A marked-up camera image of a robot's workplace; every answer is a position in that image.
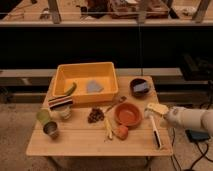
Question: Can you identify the wooden table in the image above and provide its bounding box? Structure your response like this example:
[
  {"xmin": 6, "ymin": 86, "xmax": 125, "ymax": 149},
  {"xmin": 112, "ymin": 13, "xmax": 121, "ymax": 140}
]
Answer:
[{"xmin": 25, "ymin": 75, "xmax": 174, "ymax": 158}]

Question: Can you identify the green pickle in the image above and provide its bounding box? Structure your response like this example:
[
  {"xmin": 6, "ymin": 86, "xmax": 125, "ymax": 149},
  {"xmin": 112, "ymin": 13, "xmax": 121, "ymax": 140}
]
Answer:
[{"xmin": 64, "ymin": 82, "xmax": 77, "ymax": 95}]

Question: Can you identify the black foot pedal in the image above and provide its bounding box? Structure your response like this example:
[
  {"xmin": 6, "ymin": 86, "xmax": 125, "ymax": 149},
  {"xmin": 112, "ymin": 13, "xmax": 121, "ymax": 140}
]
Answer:
[{"xmin": 185, "ymin": 130, "xmax": 210, "ymax": 142}]

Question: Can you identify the grey cloth piece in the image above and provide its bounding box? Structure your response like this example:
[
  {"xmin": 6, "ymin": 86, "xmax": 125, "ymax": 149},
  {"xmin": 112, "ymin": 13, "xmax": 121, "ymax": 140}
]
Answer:
[{"xmin": 86, "ymin": 80, "xmax": 103, "ymax": 93}]

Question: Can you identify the dark purple bowl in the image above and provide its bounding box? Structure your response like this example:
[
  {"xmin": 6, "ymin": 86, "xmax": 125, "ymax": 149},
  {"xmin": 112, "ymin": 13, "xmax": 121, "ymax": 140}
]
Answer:
[{"xmin": 130, "ymin": 78, "xmax": 150, "ymax": 98}]

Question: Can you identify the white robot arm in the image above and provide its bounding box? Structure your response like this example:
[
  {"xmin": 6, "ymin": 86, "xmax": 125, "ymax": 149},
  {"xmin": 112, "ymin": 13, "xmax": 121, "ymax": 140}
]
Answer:
[{"xmin": 144, "ymin": 103, "xmax": 213, "ymax": 136}]

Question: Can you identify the wooden spoon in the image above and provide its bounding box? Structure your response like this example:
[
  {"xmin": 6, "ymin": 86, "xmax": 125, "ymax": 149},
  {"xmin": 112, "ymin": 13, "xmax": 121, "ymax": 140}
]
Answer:
[{"xmin": 104, "ymin": 96, "xmax": 127, "ymax": 113}]

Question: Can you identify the orange bowl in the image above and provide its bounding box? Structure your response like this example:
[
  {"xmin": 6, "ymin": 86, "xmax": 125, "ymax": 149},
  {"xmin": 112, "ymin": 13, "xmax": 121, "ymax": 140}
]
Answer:
[{"xmin": 114, "ymin": 102, "xmax": 142, "ymax": 127}]

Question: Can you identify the yellow plastic bin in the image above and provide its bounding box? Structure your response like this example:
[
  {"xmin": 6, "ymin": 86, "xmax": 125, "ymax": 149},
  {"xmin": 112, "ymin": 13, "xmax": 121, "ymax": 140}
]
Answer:
[{"xmin": 52, "ymin": 62, "xmax": 118, "ymax": 104}]

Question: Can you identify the bunch of dark grapes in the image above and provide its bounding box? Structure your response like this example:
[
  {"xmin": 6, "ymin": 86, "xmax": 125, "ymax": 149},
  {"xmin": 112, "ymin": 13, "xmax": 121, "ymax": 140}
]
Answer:
[{"xmin": 88, "ymin": 108, "xmax": 104, "ymax": 123}]

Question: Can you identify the blue sponge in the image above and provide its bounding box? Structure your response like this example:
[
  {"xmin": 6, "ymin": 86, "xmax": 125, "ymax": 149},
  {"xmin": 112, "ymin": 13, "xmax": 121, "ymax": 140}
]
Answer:
[{"xmin": 133, "ymin": 83, "xmax": 149, "ymax": 93}]

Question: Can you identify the white handled brush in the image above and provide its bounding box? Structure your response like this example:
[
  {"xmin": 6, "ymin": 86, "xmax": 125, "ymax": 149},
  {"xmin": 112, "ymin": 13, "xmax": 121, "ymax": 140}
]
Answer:
[{"xmin": 145, "ymin": 110, "xmax": 162, "ymax": 149}]

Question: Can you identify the green cup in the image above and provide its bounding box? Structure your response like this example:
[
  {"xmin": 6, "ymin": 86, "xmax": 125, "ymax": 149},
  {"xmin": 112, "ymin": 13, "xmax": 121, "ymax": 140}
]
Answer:
[{"xmin": 36, "ymin": 108, "xmax": 51, "ymax": 126}]

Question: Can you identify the orange apple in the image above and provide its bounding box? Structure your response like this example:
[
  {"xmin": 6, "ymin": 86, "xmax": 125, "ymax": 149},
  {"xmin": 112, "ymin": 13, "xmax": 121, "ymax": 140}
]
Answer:
[{"xmin": 115, "ymin": 125, "xmax": 128, "ymax": 140}]

